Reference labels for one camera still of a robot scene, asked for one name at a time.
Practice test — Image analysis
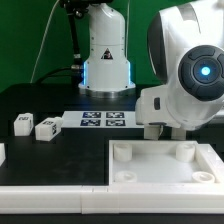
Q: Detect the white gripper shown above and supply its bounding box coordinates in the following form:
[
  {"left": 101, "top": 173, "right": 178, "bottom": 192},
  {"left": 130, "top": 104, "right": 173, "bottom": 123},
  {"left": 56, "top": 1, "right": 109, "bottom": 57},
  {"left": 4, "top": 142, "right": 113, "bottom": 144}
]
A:
[{"left": 135, "top": 85, "right": 180, "bottom": 128}]

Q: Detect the white square table top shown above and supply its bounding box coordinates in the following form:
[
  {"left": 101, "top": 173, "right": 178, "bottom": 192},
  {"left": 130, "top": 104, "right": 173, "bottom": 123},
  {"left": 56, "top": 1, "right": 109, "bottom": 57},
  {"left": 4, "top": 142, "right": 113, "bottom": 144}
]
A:
[{"left": 109, "top": 140, "right": 224, "bottom": 184}]

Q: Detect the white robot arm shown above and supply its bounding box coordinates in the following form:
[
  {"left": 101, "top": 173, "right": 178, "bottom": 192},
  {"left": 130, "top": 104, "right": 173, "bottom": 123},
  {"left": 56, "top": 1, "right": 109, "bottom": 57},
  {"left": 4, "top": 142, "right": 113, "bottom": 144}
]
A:
[{"left": 60, "top": 0, "right": 224, "bottom": 130}]

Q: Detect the white AprilTag base sheet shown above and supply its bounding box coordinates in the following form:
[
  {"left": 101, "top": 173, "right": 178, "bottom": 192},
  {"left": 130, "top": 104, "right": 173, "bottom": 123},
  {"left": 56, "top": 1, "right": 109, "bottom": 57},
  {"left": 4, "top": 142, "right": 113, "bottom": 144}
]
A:
[{"left": 62, "top": 111, "right": 142, "bottom": 128}]

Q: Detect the white U-shaped obstacle fence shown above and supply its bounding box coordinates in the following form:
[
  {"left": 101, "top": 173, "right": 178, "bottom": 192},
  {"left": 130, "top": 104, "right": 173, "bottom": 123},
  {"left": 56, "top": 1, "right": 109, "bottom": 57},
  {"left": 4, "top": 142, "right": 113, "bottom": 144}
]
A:
[{"left": 0, "top": 143, "right": 224, "bottom": 215}]

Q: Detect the black cable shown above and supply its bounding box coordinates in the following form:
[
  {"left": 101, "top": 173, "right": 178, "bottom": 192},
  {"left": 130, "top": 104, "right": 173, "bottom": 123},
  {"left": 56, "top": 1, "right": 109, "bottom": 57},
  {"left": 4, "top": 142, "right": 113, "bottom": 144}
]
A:
[{"left": 35, "top": 6, "right": 84, "bottom": 84}]

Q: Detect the white cable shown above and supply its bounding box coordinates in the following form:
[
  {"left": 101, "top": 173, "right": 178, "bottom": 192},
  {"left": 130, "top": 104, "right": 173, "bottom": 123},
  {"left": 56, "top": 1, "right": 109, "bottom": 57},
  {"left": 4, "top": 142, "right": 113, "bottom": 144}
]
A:
[{"left": 30, "top": 0, "right": 62, "bottom": 84}]

